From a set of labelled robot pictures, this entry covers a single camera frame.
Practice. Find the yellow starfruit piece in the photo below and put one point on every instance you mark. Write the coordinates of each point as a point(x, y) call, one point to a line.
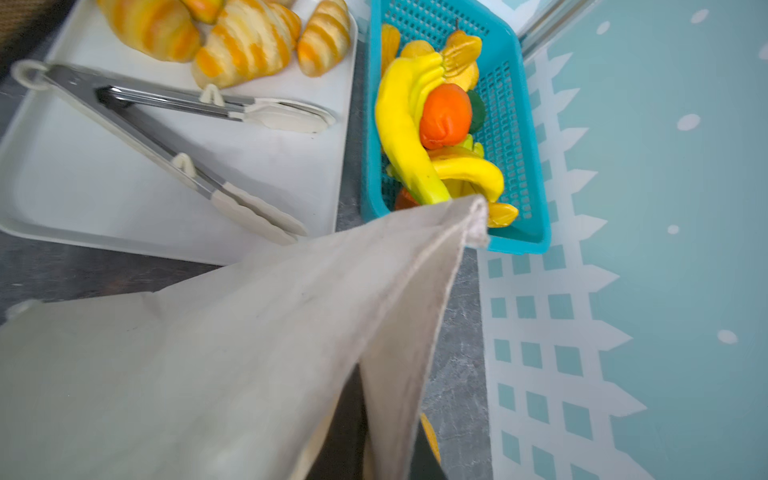
point(460, 52)
point(501, 215)

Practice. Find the yellow starfruit piece front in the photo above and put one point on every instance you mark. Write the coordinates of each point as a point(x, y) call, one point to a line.
point(501, 215)

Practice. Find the yellow striped bread roll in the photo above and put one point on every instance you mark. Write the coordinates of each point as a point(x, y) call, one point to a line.
point(205, 11)

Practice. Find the single yellow banana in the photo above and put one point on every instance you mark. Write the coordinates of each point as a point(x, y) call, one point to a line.
point(466, 173)

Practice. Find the large striped croissant left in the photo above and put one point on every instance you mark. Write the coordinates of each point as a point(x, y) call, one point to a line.
point(161, 29)

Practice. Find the small striped croissant right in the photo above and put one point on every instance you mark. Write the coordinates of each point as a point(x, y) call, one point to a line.
point(325, 39)

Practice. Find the yellow banana bunch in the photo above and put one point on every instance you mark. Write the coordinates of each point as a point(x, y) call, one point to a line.
point(402, 93)

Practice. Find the white plastic tray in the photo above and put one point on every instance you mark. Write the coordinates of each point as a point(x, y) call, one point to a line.
point(65, 178)

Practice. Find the teal plastic basket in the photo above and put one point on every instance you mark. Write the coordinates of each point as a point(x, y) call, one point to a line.
point(507, 135)

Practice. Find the canvas tote bag yellow handles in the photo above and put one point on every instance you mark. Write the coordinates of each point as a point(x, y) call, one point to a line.
point(235, 374)

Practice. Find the yellow starfruit piece top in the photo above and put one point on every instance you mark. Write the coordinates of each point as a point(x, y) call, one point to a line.
point(460, 52)

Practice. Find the orange fruit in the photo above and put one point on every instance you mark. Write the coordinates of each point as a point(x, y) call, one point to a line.
point(446, 117)

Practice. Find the steel tongs white tips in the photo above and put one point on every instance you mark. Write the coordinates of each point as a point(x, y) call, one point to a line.
point(118, 103)

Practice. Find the long striped croissant centre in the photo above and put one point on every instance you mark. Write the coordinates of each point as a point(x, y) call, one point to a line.
point(251, 39)

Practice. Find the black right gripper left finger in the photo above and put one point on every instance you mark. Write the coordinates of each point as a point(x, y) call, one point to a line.
point(341, 456)

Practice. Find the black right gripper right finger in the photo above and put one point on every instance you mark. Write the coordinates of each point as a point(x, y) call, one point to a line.
point(426, 460)

